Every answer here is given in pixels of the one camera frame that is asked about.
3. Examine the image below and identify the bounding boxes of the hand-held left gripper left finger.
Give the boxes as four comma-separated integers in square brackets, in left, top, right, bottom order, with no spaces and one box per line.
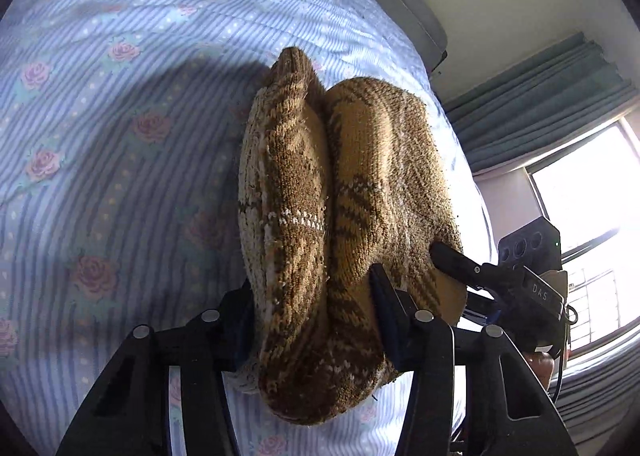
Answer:
[56,281,256,456]

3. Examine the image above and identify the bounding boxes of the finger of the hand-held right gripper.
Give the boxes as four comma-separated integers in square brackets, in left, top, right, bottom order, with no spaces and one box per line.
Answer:
[430,242,502,287]
[462,297,502,325]

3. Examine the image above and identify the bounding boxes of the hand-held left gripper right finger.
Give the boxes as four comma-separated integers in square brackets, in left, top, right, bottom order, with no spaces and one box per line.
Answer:
[367,263,581,456]

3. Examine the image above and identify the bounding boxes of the brown patterned knit sweater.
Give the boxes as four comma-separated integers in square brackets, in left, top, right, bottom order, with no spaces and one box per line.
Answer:
[237,46,468,426]

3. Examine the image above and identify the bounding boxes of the person's right hand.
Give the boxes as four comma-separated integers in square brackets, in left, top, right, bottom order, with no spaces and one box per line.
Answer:
[524,352,557,390]

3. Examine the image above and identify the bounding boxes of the teal curtain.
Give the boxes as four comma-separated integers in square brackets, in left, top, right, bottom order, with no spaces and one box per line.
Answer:
[445,33,640,174]

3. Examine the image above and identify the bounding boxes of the bed with blue floral sheet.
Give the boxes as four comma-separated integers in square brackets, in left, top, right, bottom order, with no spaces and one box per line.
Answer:
[0,0,501,456]

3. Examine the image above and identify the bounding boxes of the grey padded headboard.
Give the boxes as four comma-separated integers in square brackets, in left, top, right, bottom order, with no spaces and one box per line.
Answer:
[297,0,449,69]

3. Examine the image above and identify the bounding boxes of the black cable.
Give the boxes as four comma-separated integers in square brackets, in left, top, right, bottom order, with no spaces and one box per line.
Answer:
[549,306,578,399]

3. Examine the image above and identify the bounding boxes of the window with metal frame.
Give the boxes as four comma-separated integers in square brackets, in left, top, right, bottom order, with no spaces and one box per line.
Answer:
[520,116,640,352]

